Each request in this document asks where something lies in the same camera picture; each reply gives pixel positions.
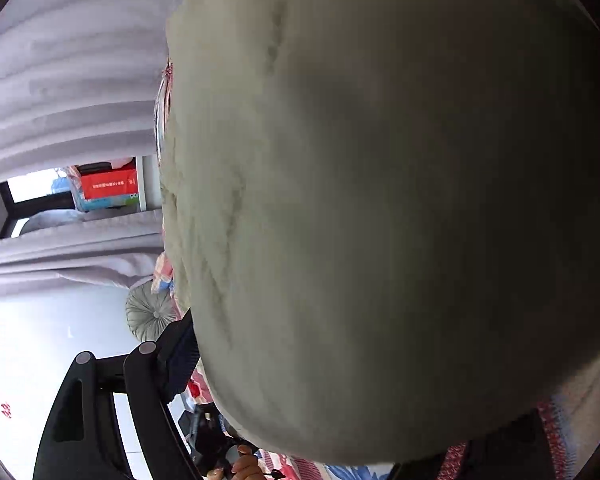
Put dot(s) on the grey curtain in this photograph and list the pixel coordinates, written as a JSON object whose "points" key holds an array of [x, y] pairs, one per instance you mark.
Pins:
{"points": [[70, 265], [70, 70]]}

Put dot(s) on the white shelf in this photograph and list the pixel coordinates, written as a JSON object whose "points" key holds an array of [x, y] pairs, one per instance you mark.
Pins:
{"points": [[147, 182]]}

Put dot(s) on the person's left hand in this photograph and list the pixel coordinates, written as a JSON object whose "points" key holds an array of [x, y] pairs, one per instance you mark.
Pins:
{"points": [[245, 465]]}

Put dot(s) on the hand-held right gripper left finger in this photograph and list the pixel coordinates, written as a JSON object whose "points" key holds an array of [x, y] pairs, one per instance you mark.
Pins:
{"points": [[180, 355]]}

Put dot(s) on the khaki padded jacket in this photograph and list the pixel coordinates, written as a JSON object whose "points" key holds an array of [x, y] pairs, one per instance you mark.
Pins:
{"points": [[380, 210]]}

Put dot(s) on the red box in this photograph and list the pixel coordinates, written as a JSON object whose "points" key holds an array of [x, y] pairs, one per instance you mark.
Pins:
{"points": [[110, 182]]}

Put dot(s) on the blue box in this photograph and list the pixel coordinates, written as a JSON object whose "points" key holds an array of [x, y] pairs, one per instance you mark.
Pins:
{"points": [[105, 203]]}

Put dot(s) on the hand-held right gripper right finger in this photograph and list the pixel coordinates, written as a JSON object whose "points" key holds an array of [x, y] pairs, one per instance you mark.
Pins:
{"points": [[505, 455]]}

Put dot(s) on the round green pleated cushion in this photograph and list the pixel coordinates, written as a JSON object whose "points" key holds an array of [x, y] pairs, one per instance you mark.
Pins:
{"points": [[152, 312]]}

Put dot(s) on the leaf-print patchwork blanket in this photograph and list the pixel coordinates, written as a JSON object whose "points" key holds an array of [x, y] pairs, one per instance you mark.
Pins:
{"points": [[305, 470]]}

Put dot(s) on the dark window frame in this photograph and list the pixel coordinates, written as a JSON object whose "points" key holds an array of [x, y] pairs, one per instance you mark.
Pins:
{"points": [[35, 205]]}

